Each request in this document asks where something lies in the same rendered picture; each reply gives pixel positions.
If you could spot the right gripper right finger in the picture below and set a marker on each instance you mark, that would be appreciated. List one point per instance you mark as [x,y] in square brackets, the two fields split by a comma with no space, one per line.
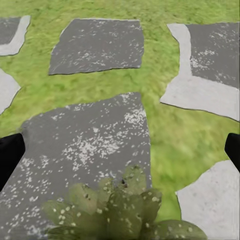
[232,148]

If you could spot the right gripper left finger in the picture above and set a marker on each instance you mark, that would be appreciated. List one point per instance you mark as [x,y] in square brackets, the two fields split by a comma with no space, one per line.
[11,150]

